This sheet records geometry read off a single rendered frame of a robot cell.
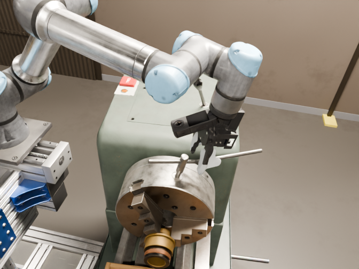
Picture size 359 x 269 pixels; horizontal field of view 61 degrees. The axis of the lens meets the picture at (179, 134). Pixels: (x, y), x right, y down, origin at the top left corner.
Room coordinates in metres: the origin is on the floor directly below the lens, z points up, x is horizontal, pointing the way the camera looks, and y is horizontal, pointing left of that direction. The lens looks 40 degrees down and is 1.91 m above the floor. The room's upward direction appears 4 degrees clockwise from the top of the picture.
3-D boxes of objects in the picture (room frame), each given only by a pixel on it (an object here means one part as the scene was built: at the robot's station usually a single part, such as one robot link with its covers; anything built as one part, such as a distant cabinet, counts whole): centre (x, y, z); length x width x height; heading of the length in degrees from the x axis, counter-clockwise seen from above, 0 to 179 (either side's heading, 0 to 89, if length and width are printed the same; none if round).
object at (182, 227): (0.54, -0.06, 1.09); 0.12 x 0.11 x 0.05; 86
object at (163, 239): (0.47, 0.04, 1.08); 0.09 x 0.09 x 0.09; 86
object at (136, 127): (1.02, 0.02, 1.06); 0.59 x 0.48 x 0.39; 176
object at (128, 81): (1.08, 0.22, 1.26); 0.06 x 0.06 x 0.02; 86
